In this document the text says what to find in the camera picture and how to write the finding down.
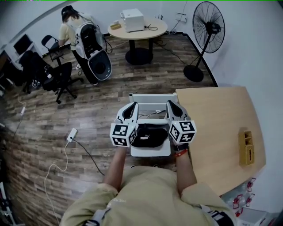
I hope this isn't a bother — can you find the white box appliance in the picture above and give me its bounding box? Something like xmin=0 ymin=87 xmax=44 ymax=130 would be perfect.
xmin=120 ymin=8 xmax=145 ymax=34

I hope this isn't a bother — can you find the white wall socket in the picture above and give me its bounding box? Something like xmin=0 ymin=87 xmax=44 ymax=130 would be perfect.
xmin=175 ymin=12 xmax=188 ymax=23

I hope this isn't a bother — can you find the light wooden desk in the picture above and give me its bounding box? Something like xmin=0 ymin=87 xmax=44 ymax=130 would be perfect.
xmin=175 ymin=86 xmax=267 ymax=196

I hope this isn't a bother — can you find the black monitor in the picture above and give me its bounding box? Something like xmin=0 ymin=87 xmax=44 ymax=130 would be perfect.
xmin=13 ymin=35 xmax=32 ymax=56

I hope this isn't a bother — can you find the bunch of red clips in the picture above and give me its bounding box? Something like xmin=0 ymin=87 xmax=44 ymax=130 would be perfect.
xmin=231 ymin=177 xmax=257 ymax=217

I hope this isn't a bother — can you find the white storage box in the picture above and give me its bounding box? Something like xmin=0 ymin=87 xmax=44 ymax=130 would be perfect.
xmin=239 ymin=208 xmax=274 ymax=226

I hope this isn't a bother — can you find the person's right forearm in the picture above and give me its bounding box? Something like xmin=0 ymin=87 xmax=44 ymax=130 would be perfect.
xmin=174 ymin=142 xmax=198 ymax=196

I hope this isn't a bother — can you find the white cable on chair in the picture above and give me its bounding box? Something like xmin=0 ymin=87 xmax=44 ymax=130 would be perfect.
xmin=138 ymin=109 xmax=167 ymax=120

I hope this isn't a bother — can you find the black floor cable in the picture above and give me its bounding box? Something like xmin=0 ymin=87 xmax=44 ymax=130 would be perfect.
xmin=71 ymin=137 xmax=106 ymax=177

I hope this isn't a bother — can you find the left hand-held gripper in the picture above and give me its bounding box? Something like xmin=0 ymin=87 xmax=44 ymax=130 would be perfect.
xmin=110 ymin=101 xmax=139 ymax=147

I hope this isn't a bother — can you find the white power strip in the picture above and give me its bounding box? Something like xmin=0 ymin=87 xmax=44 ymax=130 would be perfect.
xmin=66 ymin=128 xmax=79 ymax=143

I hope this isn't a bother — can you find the round wooden table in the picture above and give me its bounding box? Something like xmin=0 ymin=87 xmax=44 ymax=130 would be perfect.
xmin=107 ymin=17 xmax=168 ymax=66

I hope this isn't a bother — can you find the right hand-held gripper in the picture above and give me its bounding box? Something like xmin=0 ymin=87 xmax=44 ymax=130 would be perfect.
xmin=166 ymin=100 xmax=197 ymax=145

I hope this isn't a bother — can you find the yellow wooden organizer box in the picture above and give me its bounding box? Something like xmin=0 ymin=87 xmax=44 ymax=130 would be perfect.
xmin=238 ymin=130 xmax=255 ymax=167

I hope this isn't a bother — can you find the black standing fan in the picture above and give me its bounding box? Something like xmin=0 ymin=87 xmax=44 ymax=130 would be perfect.
xmin=183 ymin=1 xmax=226 ymax=83

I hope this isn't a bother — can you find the white floor cable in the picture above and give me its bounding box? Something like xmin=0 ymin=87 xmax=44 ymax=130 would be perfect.
xmin=43 ymin=140 xmax=69 ymax=223

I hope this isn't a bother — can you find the person's left forearm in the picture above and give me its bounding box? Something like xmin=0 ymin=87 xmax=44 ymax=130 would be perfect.
xmin=102 ymin=145 xmax=131 ymax=192

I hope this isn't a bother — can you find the black folding chair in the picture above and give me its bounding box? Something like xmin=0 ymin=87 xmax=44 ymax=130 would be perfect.
xmin=41 ymin=34 xmax=65 ymax=66

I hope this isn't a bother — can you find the black wristwatch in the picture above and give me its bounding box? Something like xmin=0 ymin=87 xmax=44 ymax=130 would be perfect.
xmin=173 ymin=143 xmax=189 ymax=152

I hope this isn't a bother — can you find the person's beige shirt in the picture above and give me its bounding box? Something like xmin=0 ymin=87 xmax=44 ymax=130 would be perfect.
xmin=59 ymin=165 xmax=239 ymax=226

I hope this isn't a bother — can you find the black bag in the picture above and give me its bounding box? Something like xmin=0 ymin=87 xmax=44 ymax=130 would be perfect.
xmin=131 ymin=124 xmax=170 ymax=148

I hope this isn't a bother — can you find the black office chair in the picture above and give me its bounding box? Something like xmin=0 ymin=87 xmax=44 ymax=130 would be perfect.
xmin=41 ymin=61 xmax=84 ymax=105

